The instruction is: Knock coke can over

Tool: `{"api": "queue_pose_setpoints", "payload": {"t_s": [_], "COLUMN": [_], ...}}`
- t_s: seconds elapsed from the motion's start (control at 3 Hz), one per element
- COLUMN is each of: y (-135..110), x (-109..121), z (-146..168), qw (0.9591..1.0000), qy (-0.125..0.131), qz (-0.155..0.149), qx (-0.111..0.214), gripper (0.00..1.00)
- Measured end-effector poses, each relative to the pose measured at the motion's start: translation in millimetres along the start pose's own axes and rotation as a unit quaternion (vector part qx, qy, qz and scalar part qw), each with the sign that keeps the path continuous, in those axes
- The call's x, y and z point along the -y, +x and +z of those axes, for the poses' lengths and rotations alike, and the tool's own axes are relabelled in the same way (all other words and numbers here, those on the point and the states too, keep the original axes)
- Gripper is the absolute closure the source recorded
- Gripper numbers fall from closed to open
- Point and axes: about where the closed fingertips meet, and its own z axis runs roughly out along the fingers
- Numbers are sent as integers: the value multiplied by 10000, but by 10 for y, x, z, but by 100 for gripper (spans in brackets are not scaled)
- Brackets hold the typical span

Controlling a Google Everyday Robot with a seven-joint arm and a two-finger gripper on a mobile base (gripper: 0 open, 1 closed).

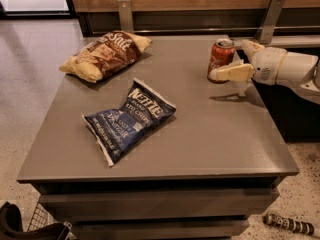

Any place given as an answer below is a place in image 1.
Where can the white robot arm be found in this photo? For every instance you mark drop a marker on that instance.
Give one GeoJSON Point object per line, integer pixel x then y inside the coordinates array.
{"type": "Point", "coordinates": [298, 72]}

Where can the dark brown chair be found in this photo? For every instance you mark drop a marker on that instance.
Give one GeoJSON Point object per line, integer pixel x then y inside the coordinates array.
{"type": "Point", "coordinates": [11, 227]}

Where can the right metal bracket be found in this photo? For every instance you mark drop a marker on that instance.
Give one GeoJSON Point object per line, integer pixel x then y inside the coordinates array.
{"type": "Point", "coordinates": [266, 30]}

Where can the wire mesh basket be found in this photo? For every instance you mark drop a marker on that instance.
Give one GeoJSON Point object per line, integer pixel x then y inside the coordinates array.
{"type": "Point", "coordinates": [41, 218]}

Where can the brown yellow chips bag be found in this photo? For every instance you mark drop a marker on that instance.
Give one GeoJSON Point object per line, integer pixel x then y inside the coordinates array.
{"type": "Point", "coordinates": [106, 56]}

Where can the black white striped stick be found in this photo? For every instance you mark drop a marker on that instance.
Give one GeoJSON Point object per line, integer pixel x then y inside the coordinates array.
{"type": "Point", "coordinates": [290, 224]}

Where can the red coke can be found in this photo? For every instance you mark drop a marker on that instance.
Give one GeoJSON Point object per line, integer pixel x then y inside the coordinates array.
{"type": "Point", "coordinates": [222, 54]}

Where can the metal bracket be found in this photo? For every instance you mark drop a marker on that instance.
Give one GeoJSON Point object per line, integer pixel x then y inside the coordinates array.
{"type": "Point", "coordinates": [266, 30]}
{"type": "Point", "coordinates": [125, 15]}

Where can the grey cabinet with drawers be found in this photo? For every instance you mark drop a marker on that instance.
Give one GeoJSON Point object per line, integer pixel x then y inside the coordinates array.
{"type": "Point", "coordinates": [199, 175]}

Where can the left metal bracket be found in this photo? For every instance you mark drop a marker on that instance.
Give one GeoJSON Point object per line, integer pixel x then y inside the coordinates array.
{"type": "Point", "coordinates": [125, 15]}

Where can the blue Kettle chips bag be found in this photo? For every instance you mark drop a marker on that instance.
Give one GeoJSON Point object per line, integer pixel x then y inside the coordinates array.
{"type": "Point", "coordinates": [118, 130]}

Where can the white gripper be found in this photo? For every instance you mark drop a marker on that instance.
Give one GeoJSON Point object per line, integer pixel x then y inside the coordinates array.
{"type": "Point", "coordinates": [269, 65]}

